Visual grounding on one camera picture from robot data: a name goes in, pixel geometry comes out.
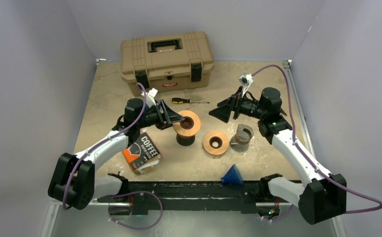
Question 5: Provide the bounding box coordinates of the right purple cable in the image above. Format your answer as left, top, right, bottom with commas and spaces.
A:
251, 65, 382, 215

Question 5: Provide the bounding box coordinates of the tan plastic toolbox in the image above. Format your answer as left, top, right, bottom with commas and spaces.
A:
120, 31, 215, 96

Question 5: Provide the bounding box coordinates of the aluminium frame rail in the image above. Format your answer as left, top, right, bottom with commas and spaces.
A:
282, 60, 347, 237

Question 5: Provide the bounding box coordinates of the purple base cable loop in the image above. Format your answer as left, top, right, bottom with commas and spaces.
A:
108, 191, 164, 231

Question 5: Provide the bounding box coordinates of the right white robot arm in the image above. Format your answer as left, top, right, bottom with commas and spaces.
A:
209, 87, 346, 225

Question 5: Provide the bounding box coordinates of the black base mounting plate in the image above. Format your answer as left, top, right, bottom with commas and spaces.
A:
97, 180, 286, 215

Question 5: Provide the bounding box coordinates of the black yellow screwdriver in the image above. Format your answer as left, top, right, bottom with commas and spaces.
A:
171, 97, 210, 104

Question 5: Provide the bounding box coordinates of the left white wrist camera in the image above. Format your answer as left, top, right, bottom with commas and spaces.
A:
141, 88, 158, 108

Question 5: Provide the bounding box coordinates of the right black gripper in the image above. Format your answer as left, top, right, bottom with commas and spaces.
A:
210, 86, 267, 122

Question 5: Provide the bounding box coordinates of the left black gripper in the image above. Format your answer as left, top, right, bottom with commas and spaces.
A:
136, 100, 184, 130

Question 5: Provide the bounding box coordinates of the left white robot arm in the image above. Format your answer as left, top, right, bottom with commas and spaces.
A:
47, 98, 185, 210

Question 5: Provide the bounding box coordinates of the wooden dripper ring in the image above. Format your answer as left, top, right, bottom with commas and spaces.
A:
172, 110, 202, 138
202, 131, 229, 156

